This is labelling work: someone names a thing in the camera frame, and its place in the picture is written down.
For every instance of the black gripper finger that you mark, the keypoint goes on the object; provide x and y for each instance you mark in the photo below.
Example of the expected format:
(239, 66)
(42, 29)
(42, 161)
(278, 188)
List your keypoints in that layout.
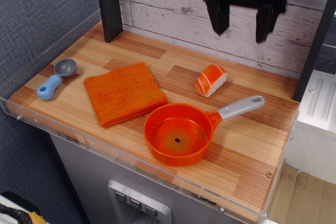
(268, 11)
(218, 14)

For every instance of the salmon nigiri sushi toy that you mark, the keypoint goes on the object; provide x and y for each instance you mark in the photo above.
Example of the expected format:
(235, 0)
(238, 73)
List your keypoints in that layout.
(210, 79)

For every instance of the orange folded cloth napkin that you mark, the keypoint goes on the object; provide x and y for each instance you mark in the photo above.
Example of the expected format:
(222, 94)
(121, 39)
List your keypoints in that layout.
(123, 94)

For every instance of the white plastic ridged block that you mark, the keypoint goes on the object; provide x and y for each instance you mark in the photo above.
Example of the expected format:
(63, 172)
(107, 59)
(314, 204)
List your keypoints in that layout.
(311, 146)

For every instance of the blue grey toy scoop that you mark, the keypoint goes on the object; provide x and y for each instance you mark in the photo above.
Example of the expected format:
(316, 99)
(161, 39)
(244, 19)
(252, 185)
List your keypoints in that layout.
(63, 69)

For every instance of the grey toy fridge cabinet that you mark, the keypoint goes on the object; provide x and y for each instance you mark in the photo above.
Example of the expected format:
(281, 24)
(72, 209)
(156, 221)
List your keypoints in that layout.
(90, 172)

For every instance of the silver dispenser button panel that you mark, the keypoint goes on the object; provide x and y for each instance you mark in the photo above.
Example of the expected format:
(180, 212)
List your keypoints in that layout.
(132, 206)

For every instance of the clear acrylic table guard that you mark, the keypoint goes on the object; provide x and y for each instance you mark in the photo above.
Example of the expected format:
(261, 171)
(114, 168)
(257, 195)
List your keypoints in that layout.
(238, 171)

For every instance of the black yellow object bottom left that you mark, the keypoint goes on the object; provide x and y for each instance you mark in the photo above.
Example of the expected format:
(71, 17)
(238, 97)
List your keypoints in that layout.
(15, 209)

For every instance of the black right upright post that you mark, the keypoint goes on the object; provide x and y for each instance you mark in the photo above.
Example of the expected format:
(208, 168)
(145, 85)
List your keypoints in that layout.
(312, 57)

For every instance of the black upright post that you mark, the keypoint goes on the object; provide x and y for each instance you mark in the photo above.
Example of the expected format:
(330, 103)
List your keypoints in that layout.
(111, 19)
(312, 57)

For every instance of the black left upright post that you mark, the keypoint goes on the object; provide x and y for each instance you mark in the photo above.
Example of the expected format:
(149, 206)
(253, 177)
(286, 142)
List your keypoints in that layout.
(111, 19)

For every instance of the orange toy pan grey handle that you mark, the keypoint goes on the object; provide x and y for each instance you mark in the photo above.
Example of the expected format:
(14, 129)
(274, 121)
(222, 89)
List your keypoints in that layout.
(179, 134)

